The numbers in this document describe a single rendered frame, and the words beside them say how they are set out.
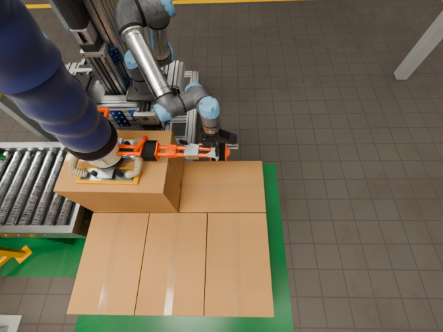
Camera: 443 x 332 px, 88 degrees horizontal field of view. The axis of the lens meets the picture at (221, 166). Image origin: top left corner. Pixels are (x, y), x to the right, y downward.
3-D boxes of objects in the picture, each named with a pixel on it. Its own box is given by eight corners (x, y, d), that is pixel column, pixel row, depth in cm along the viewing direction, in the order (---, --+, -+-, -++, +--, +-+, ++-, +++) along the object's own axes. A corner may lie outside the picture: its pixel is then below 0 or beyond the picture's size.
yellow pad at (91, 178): (76, 184, 125) (71, 180, 121) (82, 167, 130) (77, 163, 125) (138, 186, 124) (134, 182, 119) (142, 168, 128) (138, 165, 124)
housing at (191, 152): (185, 159, 119) (183, 155, 115) (186, 148, 122) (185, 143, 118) (198, 160, 118) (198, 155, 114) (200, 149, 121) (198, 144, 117)
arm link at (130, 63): (128, 70, 137) (118, 50, 125) (149, 62, 139) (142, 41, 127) (134, 83, 132) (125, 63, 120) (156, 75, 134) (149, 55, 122)
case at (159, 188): (91, 211, 160) (52, 191, 124) (106, 160, 177) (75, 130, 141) (178, 213, 157) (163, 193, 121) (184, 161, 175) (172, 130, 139)
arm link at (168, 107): (96, -7, 81) (161, 120, 85) (126, -16, 83) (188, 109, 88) (105, 15, 92) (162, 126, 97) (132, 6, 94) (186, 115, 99)
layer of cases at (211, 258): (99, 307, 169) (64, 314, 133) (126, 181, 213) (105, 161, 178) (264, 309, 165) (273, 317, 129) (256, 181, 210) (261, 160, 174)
